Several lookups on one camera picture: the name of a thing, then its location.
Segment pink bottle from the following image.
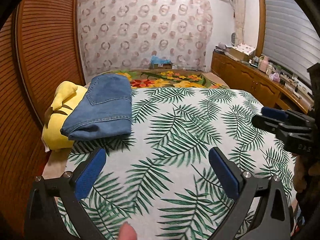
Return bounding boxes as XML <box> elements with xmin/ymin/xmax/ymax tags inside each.
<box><xmin>258</xmin><ymin>56</ymin><xmax>270</xmax><ymax>72</ymax></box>

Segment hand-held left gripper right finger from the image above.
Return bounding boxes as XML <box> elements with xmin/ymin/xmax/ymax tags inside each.
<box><xmin>208</xmin><ymin>147</ymin><xmax>292</xmax><ymax>240</ymax></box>

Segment blue denim pants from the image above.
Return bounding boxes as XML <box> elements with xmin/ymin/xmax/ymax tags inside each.
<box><xmin>60</xmin><ymin>75</ymin><xmax>133</xmax><ymax>140</ymax></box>

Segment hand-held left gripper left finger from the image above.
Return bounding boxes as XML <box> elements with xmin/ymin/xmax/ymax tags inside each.
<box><xmin>24</xmin><ymin>147</ymin><xmax>108</xmax><ymax>240</ymax></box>

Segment white power strip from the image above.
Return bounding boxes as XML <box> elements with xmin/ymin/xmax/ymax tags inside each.
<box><xmin>281</xmin><ymin>72</ymin><xmax>308</xmax><ymax>93</ymax></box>

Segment brown louvred wardrobe door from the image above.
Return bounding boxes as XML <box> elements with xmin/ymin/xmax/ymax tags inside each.
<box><xmin>15</xmin><ymin>0</ymin><xmax>86</xmax><ymax>127</ymax></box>
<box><xmin>0</xmin><ymin>17</ymin><xmax>50</xmax><ymax>230</ymax></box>

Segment beige lace curtain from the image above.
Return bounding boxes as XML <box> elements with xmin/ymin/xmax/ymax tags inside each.
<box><xmin>226</xmin><ymin>0</ymin><xmax>245</xmax><ymax>43</ymax></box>

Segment polka dot box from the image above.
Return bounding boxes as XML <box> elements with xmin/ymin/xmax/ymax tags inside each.
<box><xmin>229</xmin><ymin>44</ymin><xmax>257</xmax><ymax>62</ymax></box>

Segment person's right hand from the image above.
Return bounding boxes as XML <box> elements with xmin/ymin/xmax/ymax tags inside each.
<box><xmin>294</xmin><ymin>155</ymin><xmax>310</xmax><ymax>195</ymax></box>

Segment yellow plush toy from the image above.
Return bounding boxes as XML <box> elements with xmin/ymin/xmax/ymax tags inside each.
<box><xmin>41</xmin><ymin>81</ymin><xmax>88</xmax><ymax>153</ymax></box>

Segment person's left hand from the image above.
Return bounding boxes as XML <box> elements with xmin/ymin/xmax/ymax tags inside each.
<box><xmin>117</xmin><ymin>222</ymin><xmax>137</xmax><ymax>240</ymax></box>

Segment leaf print blanket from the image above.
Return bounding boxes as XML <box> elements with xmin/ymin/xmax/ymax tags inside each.
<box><xmin>56</xmin><ymin>87</ymin><xmax>297</xmax><ymax>240</ymax></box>

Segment ring patterned wall cloth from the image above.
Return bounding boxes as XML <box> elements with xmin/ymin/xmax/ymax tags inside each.
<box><xmin>77</xmin><ymin>0</ymin><xmax>213</xmax><ymax>77</ymax></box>

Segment grey window blind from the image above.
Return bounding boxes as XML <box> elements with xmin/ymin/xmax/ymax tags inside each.
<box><xmin>262</xmin><ymin>0</ymin><xmax>320</xmax><ymax>85</ymax></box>

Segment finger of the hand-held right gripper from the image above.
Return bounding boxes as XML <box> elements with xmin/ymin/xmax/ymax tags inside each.
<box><xmin>251</xmin><ymin>115</ymin><xmax>284</xmax><ymax>133</ymax></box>
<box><xmin>261</xmin><ymin>106</ymin><xmax>290</xmax><ymax>122</ymax></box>

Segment blue cloth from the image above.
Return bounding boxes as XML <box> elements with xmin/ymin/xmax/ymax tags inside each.
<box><xmin>150</xmin><ymin>56</ymin><xmax>171</xmax><ymax>66</ymax></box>

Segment wooden cabinet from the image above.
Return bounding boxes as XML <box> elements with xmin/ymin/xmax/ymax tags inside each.
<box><xmin>211</xmin><ymin>51</ymin><xmax>315</xmax><ymax>115</ymax></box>

